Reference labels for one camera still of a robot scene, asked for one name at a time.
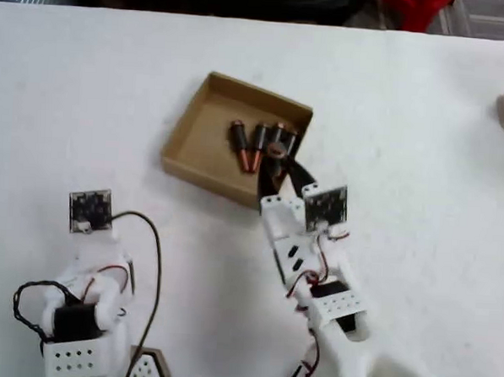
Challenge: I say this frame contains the black cable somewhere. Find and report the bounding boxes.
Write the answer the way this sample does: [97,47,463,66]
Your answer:
[100,209,168,377]

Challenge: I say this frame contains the black sleeve with orange bolt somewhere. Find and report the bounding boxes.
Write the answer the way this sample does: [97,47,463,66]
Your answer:
[226,118,257,174]
[263,139,293,192]
[269,121,287,144]
[284,130,299,159]
[247,121,270,174]

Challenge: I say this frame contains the cardboard box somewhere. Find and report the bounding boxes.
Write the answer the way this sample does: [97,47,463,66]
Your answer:
[158,68,316,213]

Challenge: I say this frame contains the red plastic chair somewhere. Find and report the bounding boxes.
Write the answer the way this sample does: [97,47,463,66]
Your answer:
[385,0,441,34]

